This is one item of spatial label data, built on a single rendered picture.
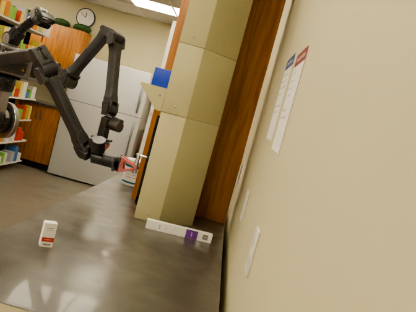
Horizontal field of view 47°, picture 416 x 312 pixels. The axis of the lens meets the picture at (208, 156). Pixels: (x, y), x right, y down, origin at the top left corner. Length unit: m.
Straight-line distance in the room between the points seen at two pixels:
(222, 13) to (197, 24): 0.12
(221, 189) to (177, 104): 0.58
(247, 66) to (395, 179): 2.05
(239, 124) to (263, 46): 0.40
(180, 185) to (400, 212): 1.78
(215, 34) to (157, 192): 0.71
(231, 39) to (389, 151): 1.77
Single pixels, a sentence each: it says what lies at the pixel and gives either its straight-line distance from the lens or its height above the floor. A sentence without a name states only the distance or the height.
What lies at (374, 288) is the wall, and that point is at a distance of 0.40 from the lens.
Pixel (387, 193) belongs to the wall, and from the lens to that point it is 0.42.
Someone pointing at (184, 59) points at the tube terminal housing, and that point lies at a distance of 2.07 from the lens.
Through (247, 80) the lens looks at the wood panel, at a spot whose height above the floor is 1.66.
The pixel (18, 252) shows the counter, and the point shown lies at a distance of 1.48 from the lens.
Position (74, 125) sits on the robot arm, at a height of 1.25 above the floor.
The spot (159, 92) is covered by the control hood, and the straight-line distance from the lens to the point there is 2.07.
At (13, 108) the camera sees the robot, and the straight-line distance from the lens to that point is 2.81.
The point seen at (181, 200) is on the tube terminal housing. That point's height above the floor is 1.05.
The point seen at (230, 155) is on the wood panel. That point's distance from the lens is 2.42.
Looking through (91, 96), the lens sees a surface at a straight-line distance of 7.21.
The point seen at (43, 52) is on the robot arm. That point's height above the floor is 1.52.
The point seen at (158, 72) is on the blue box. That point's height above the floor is 1.58.
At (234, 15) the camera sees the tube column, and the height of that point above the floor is 1.89.
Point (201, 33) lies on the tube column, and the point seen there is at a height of 1.77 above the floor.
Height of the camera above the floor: 1.45
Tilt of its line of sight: 5 degrees down
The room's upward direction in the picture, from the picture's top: 15 degrees clockwise
